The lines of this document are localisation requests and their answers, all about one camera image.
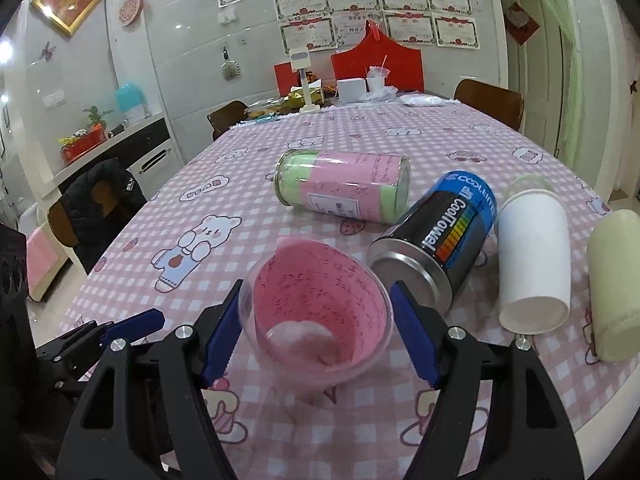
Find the white paper cup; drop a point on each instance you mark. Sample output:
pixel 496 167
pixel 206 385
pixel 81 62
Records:
pixel 535 277

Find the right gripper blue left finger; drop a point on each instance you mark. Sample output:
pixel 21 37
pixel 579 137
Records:
pixel 222 330

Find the pink green glass jar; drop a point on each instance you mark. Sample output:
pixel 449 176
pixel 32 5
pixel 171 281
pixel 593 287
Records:
pixel 362 186

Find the white interior door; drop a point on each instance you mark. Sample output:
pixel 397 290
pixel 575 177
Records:
pixel 537 71

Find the red gift bag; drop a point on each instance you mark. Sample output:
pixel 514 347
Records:
pixel 378 50

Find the round red wall ornament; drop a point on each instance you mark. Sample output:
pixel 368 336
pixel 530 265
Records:
pixel 129 12

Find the black CoolTowel can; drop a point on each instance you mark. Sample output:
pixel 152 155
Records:
pixel 434 245

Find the brown chair right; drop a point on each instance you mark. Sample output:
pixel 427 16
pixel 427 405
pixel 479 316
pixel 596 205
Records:
pixel 502 104

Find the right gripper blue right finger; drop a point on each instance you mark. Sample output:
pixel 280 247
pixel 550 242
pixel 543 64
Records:
pixel 408 319

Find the brown chair left far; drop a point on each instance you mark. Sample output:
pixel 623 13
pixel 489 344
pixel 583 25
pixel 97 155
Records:
pixel 227 116

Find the chair with black jacket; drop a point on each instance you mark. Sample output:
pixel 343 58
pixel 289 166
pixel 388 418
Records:
pixel 94 209

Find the red diamond door decoration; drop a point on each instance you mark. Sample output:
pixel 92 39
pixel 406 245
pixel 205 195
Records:
pixel 519 24

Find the cream yellow cup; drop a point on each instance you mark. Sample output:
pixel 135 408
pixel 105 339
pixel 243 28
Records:
pixel 613 266

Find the blue white humidifier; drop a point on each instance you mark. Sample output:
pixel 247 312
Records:
pixel 131 103

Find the white box on table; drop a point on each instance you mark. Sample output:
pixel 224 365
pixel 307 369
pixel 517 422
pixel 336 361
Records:
pixel 351 90

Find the red planter with plant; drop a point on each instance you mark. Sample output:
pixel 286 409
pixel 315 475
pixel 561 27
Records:
pixel 85 139

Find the small white desk lamp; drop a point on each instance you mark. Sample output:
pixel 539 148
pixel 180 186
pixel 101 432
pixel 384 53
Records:
pixel 300 62

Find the pink plastic cup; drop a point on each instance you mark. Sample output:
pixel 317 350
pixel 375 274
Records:
pixel 314 316

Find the brown chair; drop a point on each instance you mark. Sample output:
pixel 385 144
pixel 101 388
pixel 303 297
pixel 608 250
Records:
pixel 227 116
pixel 502 104

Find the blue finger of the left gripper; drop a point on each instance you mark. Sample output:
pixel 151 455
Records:
pixel 135 328

